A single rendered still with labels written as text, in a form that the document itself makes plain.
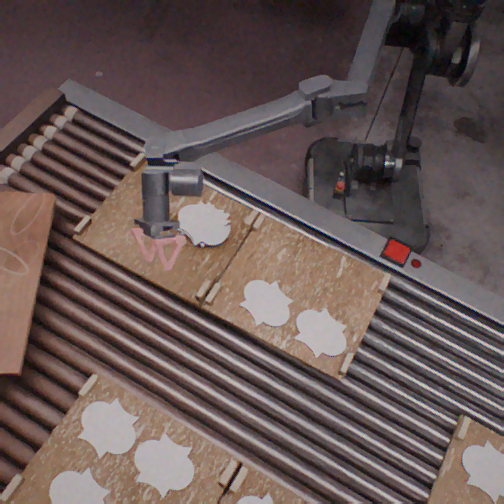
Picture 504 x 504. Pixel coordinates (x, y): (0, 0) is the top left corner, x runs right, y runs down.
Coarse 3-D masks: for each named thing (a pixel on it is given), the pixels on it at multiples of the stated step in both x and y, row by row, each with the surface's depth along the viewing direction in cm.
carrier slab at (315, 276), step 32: (256, 256) 168; (288, 256) 169; (320, 256) 169; (224, 288) 162; (288, 288) 163; (320, 288) 164; (352, 288) 165; (224, 320) 158; (288, 320) 158; (352, 320) 160; (288, 352) 154; (352, 352) 155
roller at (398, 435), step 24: (48, 240) 168; (72, 240) 168; (96, 264) 164; (144, 288) 162; (168, 312) 161; (192, 312) 159; (216, 336) 157; (240, 336) 157; (264, 360) 154; (312, 384) 152; (336, 408) 151; (360, 408) 150; (384, 432) 148; (408, 432) 148; (432, 456) 145
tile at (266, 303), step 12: (252, 288) 162; (264, 288) 162; (276, 288) 162; (252, 300) 160; (264, 300) 160; (276, 300) 160; (288, 300) 161; (252, 312) 158; (264, 312) 158; (276, 312) 158; (288, 312) 159; (276, 324) 157
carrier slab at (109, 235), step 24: (144, 168) 180; (120, 192) 175; (216, 192) 178; (96, 216) 170; (120, 216) 171; (240, 216) 174; (96, 240) 166; (120, 240) 167; (144, 240) 167; (240, 240) 170; (120, 264) 163; (144, 264) 163; (192, 264) 165; (216, 264) 165; (168, 288) 160; (192, 288) 161
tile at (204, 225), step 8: (192, 208) 169; (200, 208) 169; (208, 208) 170; (184, 216) 168; (192, 216) 168; (200, 216) 168; (208, 216) 168; (216, 216) 168; (184, 224) 166; (192, 224) 166; (200, 224) 167; (208, 224) 167; (216, 224) 167; (224, 224) 167; (192, 232) 165; (200, 232) 165; (208, 232) 166; (216, 232) 166; (224, 232) 166; (200, 240) 164; (208, 240) 164; (216, 240) 164; (224, 240) 165
